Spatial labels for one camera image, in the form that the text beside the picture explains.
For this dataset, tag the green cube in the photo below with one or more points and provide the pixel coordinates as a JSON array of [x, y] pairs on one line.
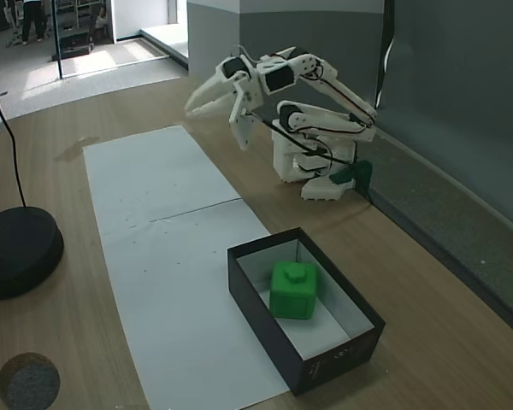
[[293, 294]]

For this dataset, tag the dark brown open box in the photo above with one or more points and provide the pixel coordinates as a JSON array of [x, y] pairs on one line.
[[265, 324]]

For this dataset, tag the white paper sheet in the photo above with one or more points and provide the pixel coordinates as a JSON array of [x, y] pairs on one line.
[[154, 175], [175, 299]]

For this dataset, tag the green table clamp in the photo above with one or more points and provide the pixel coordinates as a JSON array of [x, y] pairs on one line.
[[350, 173]]

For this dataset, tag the dark metal rack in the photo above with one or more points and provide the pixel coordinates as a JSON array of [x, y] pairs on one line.
[[72, 40]]

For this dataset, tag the person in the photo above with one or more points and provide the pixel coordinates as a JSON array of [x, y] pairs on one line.
[[27, 21]]

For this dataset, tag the black round stand base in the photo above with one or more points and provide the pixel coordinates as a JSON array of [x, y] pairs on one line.
[[17, 252]]

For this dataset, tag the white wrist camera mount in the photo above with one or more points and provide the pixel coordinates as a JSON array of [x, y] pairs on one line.
[[243, 124]]

